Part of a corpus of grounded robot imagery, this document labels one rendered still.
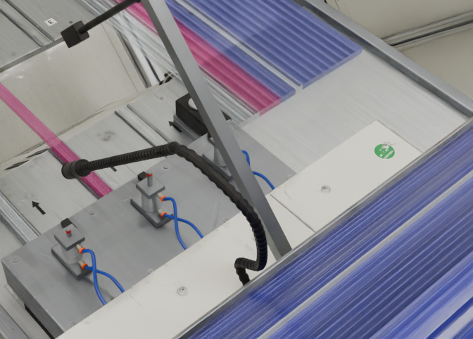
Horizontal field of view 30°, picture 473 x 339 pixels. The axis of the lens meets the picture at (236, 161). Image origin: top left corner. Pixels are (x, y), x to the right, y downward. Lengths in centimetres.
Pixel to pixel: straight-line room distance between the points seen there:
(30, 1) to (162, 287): 64
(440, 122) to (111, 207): 49
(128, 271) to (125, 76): 139
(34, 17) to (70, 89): 88
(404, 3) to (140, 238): 153
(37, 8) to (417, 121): 61
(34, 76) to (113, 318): 138
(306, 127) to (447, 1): 115
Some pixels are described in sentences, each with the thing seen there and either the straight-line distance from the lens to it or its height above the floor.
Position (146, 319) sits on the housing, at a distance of 92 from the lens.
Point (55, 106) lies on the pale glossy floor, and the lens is 225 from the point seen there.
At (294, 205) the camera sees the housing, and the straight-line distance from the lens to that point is 102.
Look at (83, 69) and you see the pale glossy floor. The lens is 229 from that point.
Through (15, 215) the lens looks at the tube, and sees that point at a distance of 110.
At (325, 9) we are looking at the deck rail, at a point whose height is 102.
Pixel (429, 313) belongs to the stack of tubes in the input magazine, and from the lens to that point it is 63.
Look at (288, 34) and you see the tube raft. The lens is 134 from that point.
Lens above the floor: 211
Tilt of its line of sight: 60 degrees down
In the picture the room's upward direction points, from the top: 81 degrees clockwise
